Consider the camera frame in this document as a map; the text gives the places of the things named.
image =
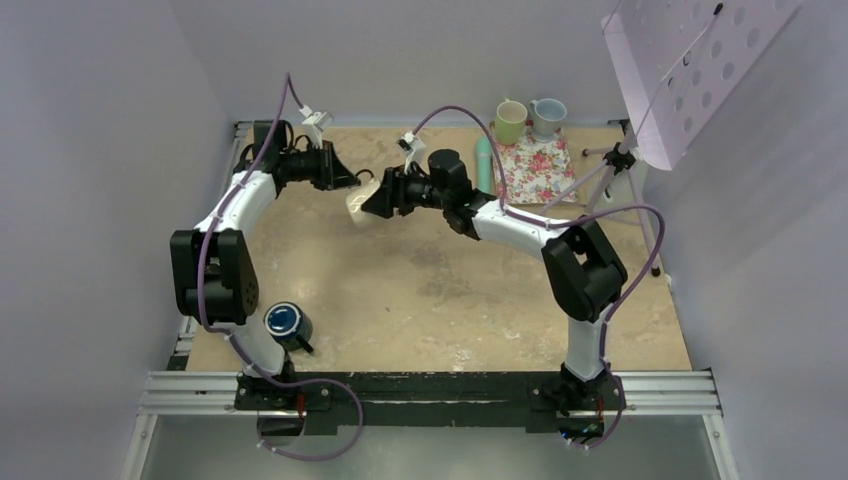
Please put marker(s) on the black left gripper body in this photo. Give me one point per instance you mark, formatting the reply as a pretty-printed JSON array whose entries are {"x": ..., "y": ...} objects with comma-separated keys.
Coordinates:
[{"x": 303, "y": 166}]

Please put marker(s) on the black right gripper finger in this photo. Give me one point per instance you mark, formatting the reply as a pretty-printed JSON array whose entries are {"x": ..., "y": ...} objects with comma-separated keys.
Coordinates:
[
  {"x": 396, "y": 177},
  {"x": 379, "y": 199}
]

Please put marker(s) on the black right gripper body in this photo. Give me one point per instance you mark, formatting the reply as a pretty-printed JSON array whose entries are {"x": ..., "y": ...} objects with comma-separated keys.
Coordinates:
[{"x": 420, "y": 192}]

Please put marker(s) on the cream enamel mug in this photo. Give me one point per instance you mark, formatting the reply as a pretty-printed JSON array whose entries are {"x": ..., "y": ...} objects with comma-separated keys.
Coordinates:
[{"x": 355, "y": 201}]

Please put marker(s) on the grey white mug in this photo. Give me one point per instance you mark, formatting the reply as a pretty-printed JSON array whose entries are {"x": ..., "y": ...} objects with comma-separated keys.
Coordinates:
[{"x": 547, "y": 115}]

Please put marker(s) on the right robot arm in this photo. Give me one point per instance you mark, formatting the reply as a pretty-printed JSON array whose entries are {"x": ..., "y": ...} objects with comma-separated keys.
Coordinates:
[{"x": 585, "y": 273}]

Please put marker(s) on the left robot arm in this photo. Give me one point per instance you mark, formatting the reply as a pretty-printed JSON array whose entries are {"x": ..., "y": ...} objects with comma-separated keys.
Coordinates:
[{"x": 214, "y": 277}]

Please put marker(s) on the green mug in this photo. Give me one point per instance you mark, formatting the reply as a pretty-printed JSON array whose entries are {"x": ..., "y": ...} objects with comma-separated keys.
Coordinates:
[{"x": 509, "y": 122}]

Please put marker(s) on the dark blue mug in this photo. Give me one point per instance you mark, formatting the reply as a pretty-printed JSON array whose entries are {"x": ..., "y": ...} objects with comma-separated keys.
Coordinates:
[{"x": 290, "y": 327}]

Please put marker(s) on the teal toy microphone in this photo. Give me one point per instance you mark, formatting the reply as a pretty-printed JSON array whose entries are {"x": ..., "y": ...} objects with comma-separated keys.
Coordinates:
[{"x": 483, "y": 158}]

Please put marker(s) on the floral pattern tray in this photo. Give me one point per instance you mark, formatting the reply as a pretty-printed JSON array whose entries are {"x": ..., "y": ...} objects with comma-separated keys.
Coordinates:
[{"x": 535, "y": 171}]

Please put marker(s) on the lilac music stand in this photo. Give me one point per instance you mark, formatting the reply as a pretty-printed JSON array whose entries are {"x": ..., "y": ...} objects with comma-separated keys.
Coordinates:
[{"x": 676, "y": 62}]

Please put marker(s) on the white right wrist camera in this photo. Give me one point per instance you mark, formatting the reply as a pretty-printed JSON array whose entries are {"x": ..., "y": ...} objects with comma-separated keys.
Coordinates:
[{"x": 413, "y": 148}]

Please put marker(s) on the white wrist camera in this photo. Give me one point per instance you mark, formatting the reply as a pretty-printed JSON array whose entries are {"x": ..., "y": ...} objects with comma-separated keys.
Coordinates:
[
  {"x": 314, "y": 124},
  {"x": 413, "y": 148}
]

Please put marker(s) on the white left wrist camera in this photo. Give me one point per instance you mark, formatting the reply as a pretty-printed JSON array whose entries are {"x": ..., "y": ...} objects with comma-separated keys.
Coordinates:
[{"x": 314, "y": 124}]

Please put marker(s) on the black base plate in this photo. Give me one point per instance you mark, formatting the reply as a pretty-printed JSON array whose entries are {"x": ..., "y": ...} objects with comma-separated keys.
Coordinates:
[{"x": 535, "y": 401}]

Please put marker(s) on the aluminium frame rail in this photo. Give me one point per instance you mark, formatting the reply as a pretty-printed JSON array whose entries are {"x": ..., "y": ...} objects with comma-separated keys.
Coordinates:
[{"x": 410, "y": 295}]

